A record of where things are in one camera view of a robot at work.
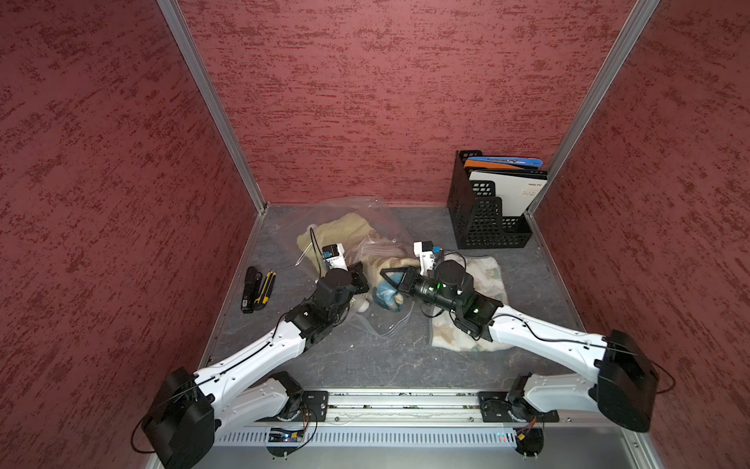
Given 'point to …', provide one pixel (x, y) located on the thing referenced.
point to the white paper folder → (518, 190)
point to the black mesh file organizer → (477, 215)
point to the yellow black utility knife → (266, 291)
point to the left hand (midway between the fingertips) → (362, 269)
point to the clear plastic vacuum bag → (390, 224)
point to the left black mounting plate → (313, 406)
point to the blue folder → (527, 161)
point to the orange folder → (471, 163)
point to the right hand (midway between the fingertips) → (379, 281)
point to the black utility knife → (251, 286)
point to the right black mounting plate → (501, 406)
